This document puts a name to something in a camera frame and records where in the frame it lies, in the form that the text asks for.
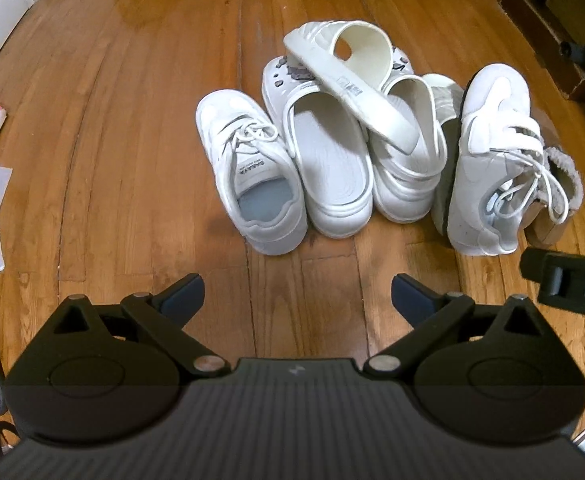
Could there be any white lace-up sneaker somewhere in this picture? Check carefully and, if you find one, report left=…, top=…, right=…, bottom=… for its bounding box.
left=196, top=89, right=309, bottom=256

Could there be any tan fleece-lined slipper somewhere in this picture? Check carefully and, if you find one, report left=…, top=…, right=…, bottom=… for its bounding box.
left=522, top=146, right=584, bottom=247

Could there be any white strap sneaker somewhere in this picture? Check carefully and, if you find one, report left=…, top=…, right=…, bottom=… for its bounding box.
left=445, top=63, right=580, bottom=257

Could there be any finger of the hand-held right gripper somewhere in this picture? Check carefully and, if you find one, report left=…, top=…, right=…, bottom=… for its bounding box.
left=519, top=247, right=549, bottom=287

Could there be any white clog with charms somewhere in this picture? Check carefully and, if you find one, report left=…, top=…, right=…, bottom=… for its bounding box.
left=262, top=56, right=374, bottom=238
left=365, top=47, right=448, bottom=223

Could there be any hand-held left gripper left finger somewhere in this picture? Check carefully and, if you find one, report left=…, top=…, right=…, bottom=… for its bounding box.
left=47, top=273, right=232, bottom=377

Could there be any white slide sandal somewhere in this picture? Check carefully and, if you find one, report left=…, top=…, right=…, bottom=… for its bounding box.
left=422, top=74, right=468, bottom=251
left=283, top=20, right=423, bottom=156

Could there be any dark wooden furniture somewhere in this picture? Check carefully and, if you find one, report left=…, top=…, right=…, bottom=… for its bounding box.
left=489, top=0, right=585, bottom=103

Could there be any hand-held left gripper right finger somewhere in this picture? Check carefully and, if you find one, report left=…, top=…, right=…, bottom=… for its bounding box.
left=362, top=273, right=548, bottom=377

